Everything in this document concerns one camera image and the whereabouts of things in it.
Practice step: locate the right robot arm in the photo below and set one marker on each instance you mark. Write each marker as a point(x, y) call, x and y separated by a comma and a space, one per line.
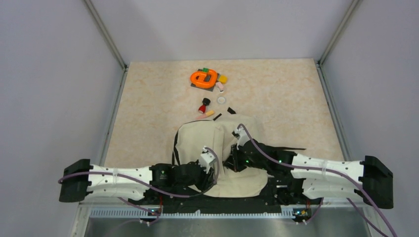
point(303, 177)

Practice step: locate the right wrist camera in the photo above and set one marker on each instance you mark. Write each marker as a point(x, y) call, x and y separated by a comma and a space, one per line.
point(241, 135)

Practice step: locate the aluminium frame rail left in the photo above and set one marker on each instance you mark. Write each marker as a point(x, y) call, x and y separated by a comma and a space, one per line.
point(106, 71)

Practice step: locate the cream canvas backpack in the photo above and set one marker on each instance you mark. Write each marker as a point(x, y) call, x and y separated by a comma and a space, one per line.
point(217, 134)

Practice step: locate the grey toy base plate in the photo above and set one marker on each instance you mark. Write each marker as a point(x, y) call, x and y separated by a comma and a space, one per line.
point(204, 85)

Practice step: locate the orange plastic toy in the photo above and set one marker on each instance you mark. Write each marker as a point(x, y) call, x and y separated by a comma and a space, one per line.
point(211, 75)

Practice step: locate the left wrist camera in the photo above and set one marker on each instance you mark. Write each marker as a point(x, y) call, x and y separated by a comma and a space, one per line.
point(208, 159)

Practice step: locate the aluminium frame rail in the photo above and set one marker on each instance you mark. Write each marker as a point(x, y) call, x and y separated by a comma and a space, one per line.
point(329, 79)
point(106, 71)

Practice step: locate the yellow toy block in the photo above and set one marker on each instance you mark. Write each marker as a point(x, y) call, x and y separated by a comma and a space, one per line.
point(223, 79)

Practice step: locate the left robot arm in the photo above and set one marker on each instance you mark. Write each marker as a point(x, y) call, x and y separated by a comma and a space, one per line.
point(83, 180)

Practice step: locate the aluminium frame rail right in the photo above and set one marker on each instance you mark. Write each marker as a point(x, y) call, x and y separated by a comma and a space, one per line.
point(329, 79)

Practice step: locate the red black stamp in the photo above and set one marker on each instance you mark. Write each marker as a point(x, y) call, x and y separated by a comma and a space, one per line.
point(205, 102)

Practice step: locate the pink white eraser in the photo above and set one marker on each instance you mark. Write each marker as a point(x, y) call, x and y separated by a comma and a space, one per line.
point(220, 87)

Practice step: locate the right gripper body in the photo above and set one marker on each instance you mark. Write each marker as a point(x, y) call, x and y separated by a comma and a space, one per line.
point(241, 160)

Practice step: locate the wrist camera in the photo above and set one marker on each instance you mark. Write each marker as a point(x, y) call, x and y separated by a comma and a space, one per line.
point(241, 135)
point(208, 159)

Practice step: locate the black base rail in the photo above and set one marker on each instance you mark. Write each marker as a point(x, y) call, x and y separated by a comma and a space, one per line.
point(272, 198)

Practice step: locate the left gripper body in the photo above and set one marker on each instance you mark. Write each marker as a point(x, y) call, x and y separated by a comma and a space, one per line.
point(201, 182)

